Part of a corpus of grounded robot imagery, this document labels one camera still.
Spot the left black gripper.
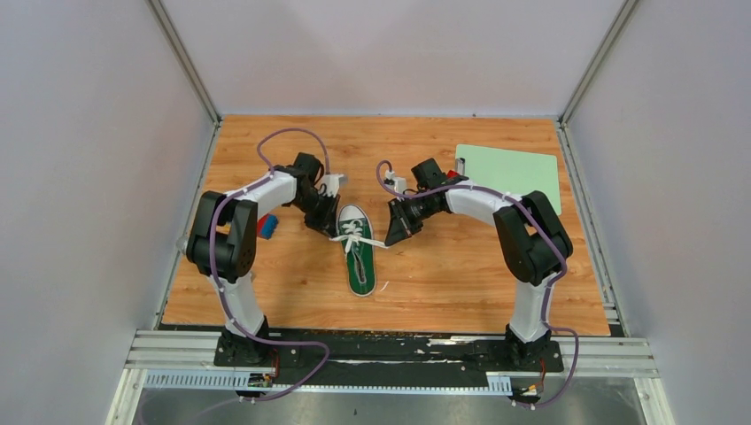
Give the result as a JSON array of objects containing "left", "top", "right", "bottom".
[{"left": 290, "top": 190, "right": 339, "bottom": 241}]

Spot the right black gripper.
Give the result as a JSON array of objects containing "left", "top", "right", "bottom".
[{"left": 386, "top": 192, "right": 441, "bottom": 247}]

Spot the white shoelace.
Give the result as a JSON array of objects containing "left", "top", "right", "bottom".
[{"left": 329, "top": 220, "right": 387, "bottom": 254}]

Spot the green canvas sneaker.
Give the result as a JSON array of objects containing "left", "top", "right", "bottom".
[{"left": 337, "top": 204, "right": 376, "bottom": 297}]

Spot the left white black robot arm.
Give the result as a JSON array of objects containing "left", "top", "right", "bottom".
[{"left": 184, "top": 152, "right": 347, "bottom": 367}]

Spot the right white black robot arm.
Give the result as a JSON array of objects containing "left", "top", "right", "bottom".
[{"left": 375, "top": 158, "right": 573, "bottom": 370}]

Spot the blue yellow toy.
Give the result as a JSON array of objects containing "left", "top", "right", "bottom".
[{"left": 257, "top": 213, "right": 279, "bottom": 240}]

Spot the light green clipboard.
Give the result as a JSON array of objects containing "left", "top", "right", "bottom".
[{"left": 455, "top": 144, "right": 562, "bottom": 215}]

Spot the silver microphone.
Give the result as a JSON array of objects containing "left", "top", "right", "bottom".
[{"left": 176, "top": 236, "right": 189, "bottom": 255}]

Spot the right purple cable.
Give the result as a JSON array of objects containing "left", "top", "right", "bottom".
[{"left": 375, "top": 159, "right": 581, "bottom": 411}]

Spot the purple cable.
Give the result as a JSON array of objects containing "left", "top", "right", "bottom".
[
  {"left": 375, "top": 159, "right": 581, "bottom": 411},
  {"left": 140, "top": 127, "right": 333, "bottom": 425}
]

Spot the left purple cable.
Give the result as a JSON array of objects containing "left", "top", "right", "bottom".
[{"left": 140, "top": 127, "right": 333, "bottom": 425}]

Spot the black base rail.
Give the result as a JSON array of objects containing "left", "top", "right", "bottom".
[{"left": 126, "top": 325, "right": 662, "bottom": 397}]

